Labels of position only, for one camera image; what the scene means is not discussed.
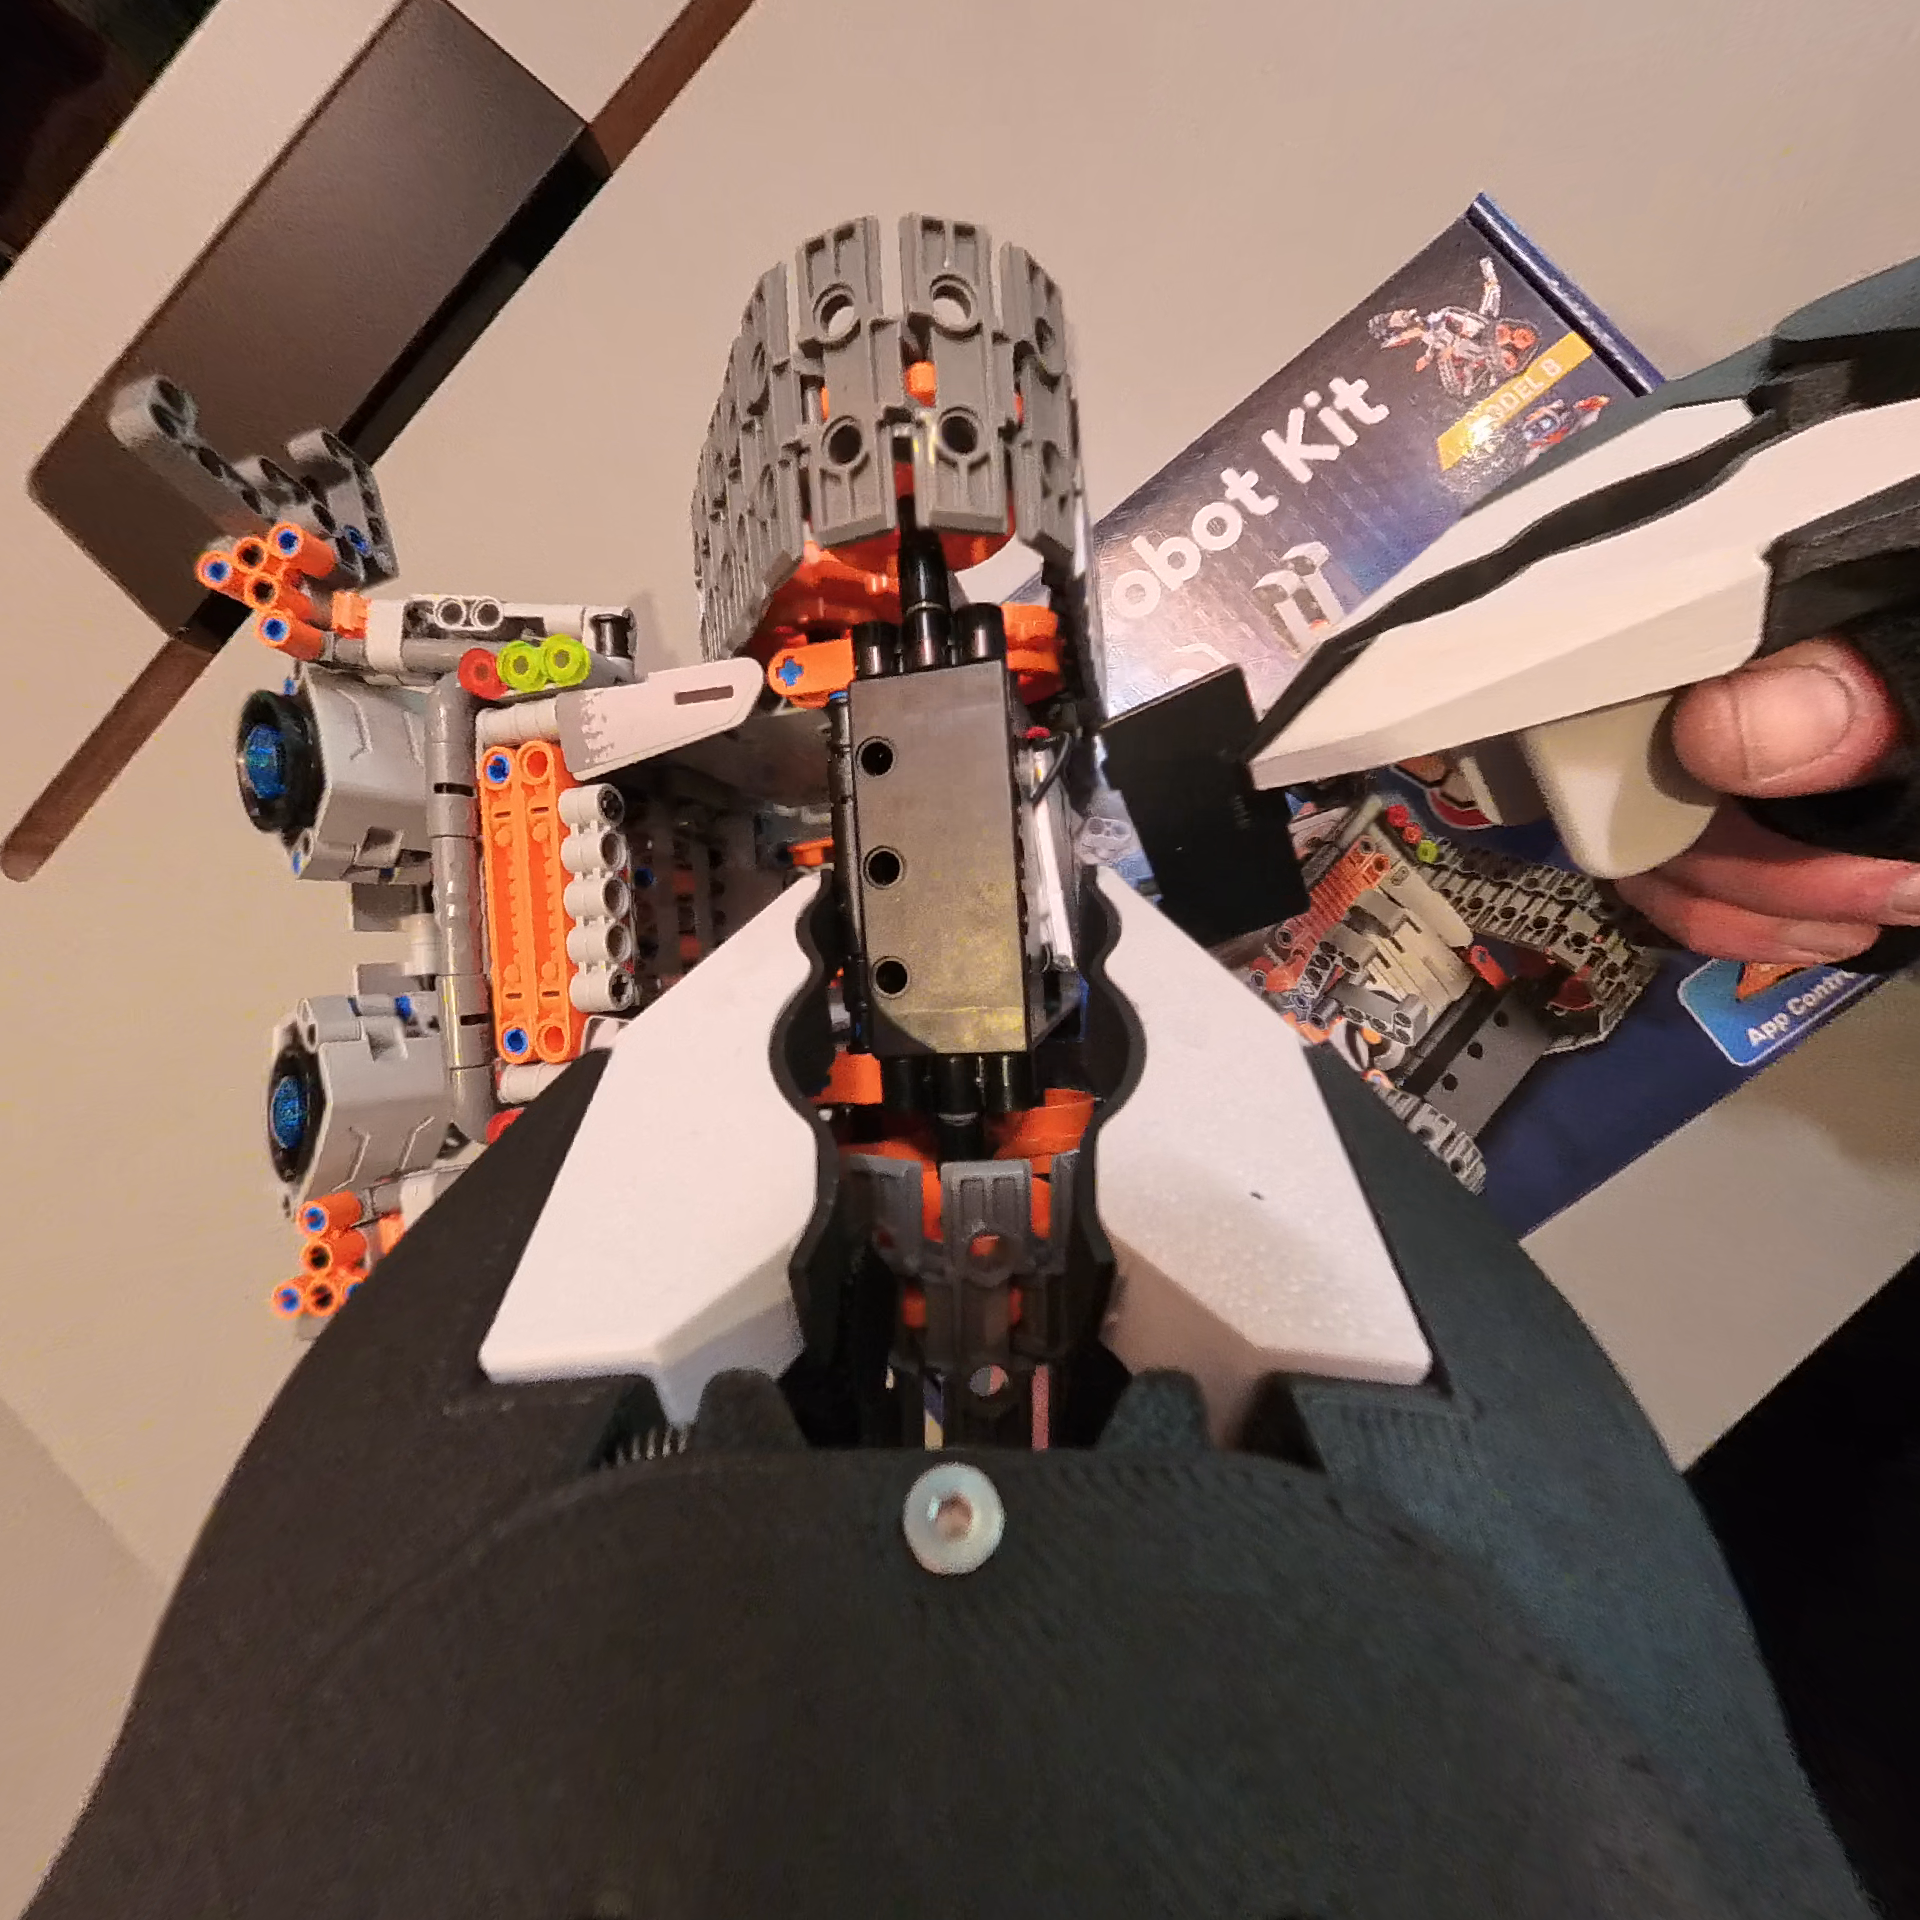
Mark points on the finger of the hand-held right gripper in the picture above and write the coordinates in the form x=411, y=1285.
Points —
x=1529, y=502
x=1574, y=644

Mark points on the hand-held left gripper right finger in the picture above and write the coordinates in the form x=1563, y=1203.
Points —
x=1275, y=1214

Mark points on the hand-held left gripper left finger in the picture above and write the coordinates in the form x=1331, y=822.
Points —
x=644, y=1199

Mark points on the orange grey tracked brick robot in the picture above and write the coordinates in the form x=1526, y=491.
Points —
x=510, y=841

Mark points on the black brick cover piece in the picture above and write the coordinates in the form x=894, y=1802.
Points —
x=1199, y=796

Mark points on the person's right hand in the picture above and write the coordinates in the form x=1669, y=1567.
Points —
x=1770, y=719

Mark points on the blue robot kit box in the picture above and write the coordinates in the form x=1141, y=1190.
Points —
x=1350, y=495

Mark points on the person's black clothing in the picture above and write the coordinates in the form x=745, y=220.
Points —
x=1830, y=1649

